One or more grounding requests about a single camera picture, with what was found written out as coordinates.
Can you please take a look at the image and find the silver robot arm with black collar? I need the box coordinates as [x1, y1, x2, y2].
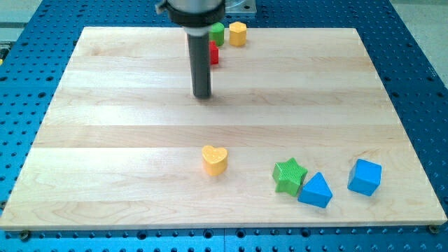
[155, 0, 225, 36]

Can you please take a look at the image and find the yellow heart block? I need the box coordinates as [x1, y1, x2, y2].
[202, 146, 228, 176]

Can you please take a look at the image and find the red star block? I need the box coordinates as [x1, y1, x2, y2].
[209, 41, 219, 65]

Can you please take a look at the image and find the green star block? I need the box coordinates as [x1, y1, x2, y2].
[272, 157, 308, 197]

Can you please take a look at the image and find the light wooden board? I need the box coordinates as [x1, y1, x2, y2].
[1, 27, 447, 230]

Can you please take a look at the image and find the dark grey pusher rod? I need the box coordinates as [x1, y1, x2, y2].
[187, 34, 211, 99]

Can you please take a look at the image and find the green cylinder block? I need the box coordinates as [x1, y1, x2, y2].
[209, 22, 225, 47]

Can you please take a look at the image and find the yellow hexagon block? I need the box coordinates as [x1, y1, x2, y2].
[229, 22, 247, 47]

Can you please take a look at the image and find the blue triangle block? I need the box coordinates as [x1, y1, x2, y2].
[297, 172, 333, 208]

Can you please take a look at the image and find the blue cube block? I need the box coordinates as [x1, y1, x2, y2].
[347, 159, 382, 197]

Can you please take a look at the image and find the blue perforated metal base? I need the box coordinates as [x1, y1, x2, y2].
[1, 1, 447, 251]

